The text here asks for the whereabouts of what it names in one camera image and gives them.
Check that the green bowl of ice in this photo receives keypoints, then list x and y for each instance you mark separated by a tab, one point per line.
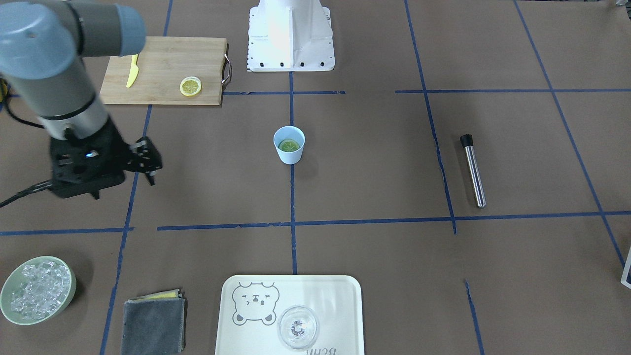
37	290

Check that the grey folded cloth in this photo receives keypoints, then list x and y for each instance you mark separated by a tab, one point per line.
154	324

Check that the light blue paper cup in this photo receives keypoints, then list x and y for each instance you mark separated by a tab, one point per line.
289	132

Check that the bamboo cutting board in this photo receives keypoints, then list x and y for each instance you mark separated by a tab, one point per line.
163	63

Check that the cream bear tray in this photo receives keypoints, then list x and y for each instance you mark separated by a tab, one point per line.
251	306

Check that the steel muddler black tip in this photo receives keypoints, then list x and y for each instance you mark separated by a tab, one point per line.
467	143

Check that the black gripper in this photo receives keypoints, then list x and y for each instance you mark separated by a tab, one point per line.
114	142

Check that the yellow lemon slice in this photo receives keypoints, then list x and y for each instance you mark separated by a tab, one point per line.
289	145
190	86

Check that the white rack at edge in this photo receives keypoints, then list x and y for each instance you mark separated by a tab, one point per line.
626	276

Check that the clear wine glass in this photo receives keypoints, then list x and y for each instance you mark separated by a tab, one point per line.
298	327

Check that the yellow plastic knife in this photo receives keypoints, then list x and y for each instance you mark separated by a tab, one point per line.
133	71

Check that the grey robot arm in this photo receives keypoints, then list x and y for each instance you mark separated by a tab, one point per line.
43	44

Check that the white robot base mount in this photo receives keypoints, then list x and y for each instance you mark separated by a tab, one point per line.
290	36

